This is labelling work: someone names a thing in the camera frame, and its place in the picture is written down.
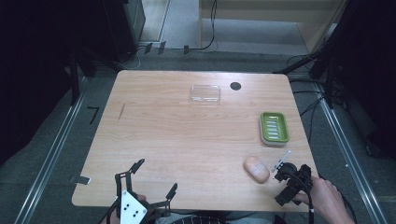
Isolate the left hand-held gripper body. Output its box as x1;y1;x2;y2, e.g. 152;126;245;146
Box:
106;188;157;224

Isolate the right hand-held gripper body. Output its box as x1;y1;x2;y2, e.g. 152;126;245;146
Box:
274;161;313;207

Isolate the person's right hand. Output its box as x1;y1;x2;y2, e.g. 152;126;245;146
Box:
293;175;357;224

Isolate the green soap dish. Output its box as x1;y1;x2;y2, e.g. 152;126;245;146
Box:
259;111;290;147

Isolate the grey tape strip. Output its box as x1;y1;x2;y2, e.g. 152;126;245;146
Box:
69;175;92;186

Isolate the black tape corner mark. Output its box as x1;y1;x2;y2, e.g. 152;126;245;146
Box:
87;105;101;125

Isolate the clear plastic container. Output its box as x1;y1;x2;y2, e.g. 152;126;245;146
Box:
190;84;221;105

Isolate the black metal stand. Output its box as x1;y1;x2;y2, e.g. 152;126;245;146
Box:
65;46;98;106
273;0;368;110

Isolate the black cabinet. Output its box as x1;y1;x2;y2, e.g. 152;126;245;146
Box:
102;0;147;63

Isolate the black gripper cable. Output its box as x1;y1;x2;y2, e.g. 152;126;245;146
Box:
287;172;316;224

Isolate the metal floor rail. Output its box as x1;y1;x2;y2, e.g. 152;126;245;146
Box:
313;83;389;224
13;77;90;224

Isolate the black floor cable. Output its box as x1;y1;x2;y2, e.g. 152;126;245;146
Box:
292;89;326;144

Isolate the black hanging cable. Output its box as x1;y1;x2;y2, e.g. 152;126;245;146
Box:
188;0;219;51

